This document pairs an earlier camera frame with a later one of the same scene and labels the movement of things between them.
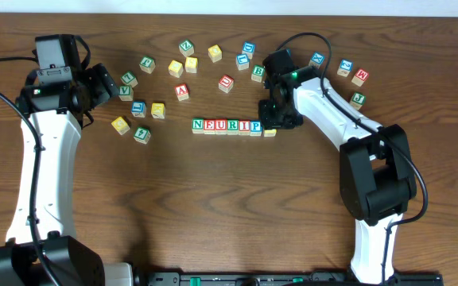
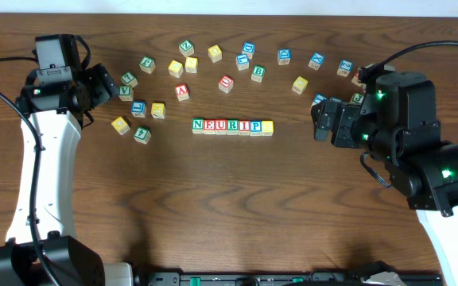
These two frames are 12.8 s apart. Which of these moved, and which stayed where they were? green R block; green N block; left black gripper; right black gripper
Moved: right black gripper
Stayed: left black gripper; green R block; green N block
